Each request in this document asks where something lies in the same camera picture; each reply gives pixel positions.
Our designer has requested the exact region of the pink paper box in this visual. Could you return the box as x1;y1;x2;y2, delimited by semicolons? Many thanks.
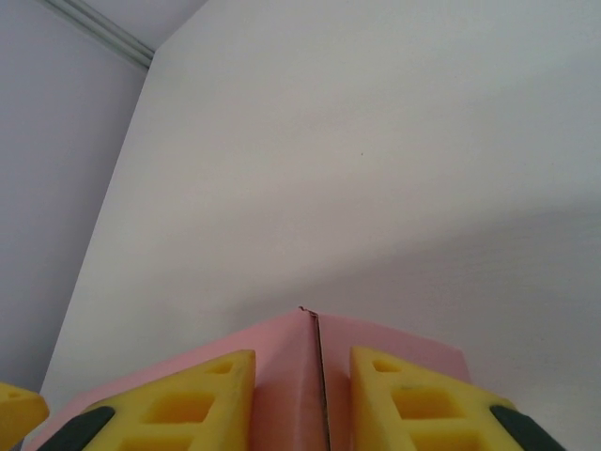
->
23;307;473;451

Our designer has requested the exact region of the aluminium frame post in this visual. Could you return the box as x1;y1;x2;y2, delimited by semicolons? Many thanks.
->
41;0;157;70

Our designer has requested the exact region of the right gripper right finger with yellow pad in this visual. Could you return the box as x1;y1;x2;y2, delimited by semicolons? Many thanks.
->
349;346;563;451

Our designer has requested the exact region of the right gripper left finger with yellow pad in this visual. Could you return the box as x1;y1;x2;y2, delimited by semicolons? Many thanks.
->
39;349;258;451

